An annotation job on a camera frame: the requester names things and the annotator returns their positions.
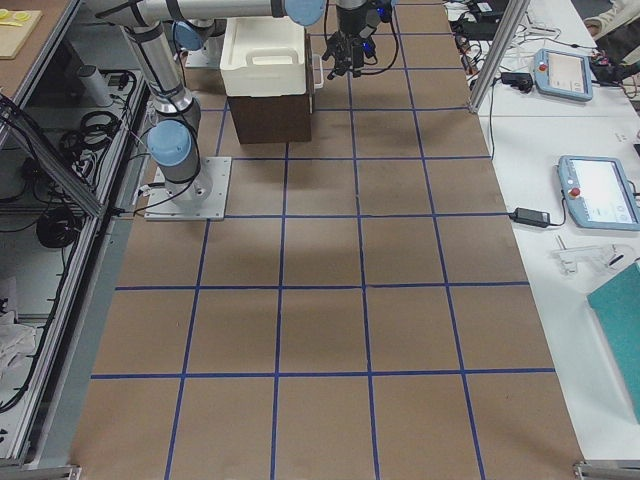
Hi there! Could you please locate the aluminium frame post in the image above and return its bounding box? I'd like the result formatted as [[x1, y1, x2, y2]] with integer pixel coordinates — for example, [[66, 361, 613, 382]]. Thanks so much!
[[468, 0, 530, 114]]

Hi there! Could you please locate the far blue teach pendant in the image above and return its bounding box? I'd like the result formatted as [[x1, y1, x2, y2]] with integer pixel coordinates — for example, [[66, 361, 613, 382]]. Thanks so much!
[[532, 49, 593, 102]]

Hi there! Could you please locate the dark brown wooden cabinet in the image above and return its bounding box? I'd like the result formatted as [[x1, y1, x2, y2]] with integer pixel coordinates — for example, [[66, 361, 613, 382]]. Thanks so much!
[[228, 94, 313, 144]]

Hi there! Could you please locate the clear acrylic bracket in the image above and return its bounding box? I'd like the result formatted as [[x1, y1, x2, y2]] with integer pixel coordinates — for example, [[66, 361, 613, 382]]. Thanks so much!
[[551, 235, 637, 276]]

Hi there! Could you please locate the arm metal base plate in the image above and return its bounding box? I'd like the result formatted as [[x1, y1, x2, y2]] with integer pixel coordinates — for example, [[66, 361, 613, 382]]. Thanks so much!
[[144, 157, 232, 221]]

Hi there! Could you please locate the grey cylinder speaker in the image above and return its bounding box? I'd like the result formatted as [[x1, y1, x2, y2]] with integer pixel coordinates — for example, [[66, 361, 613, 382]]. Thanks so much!
[[77, 64, 113, 107]]

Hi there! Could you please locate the blue teach pendant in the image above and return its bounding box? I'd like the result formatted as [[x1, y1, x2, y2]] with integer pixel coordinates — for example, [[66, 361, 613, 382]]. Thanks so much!
[[557, 155, 639, 231], [532, 49, 593, 102]]

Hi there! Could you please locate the white crumpled cloth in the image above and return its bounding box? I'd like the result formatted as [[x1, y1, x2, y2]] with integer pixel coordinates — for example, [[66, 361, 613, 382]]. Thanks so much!
[[0, 277, 36, 381]]

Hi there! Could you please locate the black power adapter brick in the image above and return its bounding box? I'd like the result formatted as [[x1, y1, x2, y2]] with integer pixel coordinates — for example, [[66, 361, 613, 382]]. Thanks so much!
[[509, 207, 551, 228]]

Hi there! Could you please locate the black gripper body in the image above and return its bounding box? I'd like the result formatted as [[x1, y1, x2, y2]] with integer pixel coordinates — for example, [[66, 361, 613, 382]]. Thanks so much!
[[322, 0, 398, 70]]

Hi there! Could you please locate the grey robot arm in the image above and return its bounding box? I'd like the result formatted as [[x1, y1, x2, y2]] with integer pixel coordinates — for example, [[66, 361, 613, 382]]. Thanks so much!
[[167, 1, 396, 79], [87, 1, 325, 186]]

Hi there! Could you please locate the white plastic tray box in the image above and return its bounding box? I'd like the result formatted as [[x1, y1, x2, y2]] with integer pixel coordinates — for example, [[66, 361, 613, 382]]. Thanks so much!
[[220, 17, 307, 97]]

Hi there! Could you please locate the near blue teach pendant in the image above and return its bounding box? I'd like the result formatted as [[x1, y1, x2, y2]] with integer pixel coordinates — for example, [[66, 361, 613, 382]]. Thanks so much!
[[557, 155, 639, 231]]

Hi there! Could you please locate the wooden drawer with white handle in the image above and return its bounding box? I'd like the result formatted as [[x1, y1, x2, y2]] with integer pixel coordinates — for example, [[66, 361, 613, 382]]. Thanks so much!
[[305, 34, 324, 114]]

